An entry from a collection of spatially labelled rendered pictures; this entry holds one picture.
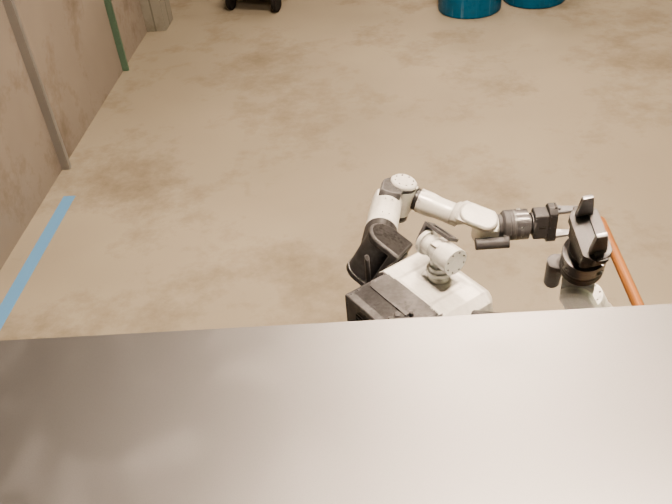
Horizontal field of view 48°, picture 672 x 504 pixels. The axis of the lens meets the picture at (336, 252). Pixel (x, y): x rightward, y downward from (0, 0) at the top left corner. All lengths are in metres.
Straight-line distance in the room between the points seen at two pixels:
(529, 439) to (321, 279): 3.45
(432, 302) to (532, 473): 1.19
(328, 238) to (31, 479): 3.73
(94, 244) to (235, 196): 0.90
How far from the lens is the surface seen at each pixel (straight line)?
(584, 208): 1.48
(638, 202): 4.67
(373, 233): 1.91
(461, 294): 1.77
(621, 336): 0.69
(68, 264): 4.56
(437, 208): 2.17
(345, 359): 0.66
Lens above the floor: 2.58
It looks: 38 degrees down
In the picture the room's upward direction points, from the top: 6 degrees counter-clockwise
